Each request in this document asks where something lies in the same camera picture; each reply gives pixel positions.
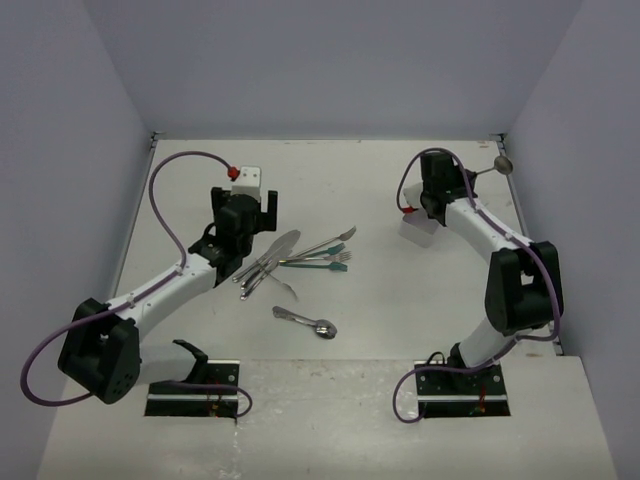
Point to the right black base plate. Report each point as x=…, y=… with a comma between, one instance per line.
x=448, y=395

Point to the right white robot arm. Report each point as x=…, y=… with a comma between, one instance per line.
x=523, y=298

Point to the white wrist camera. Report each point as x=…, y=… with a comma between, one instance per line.
x=248, y=182
x=412, y=196

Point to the white three-compartment container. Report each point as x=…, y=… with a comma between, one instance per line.
x=418, y=228

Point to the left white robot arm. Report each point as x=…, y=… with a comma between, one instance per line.
x=102, y=351

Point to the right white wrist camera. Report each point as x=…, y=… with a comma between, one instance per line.
x=412, y=196

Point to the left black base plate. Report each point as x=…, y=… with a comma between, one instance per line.
x=219, y=400

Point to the large silver fork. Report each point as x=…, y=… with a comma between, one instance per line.
x=340, y=238

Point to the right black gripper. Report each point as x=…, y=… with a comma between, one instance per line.
x=470, y=177

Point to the silver fork curved handle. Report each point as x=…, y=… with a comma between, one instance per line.
x=286, y=287

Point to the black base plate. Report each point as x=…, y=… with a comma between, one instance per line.
x=219, y=400
x=448, y=395

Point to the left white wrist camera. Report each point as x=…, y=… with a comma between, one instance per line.
x=248, y=182

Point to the short silver spoon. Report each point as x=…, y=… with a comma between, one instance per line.
x=322, y=328

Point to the silver knife bundle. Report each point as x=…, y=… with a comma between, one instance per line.
x=250, y=277

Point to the long silver spoon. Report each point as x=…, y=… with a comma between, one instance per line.
x=501, y=164

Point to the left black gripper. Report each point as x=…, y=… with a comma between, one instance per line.
x=265, y=220

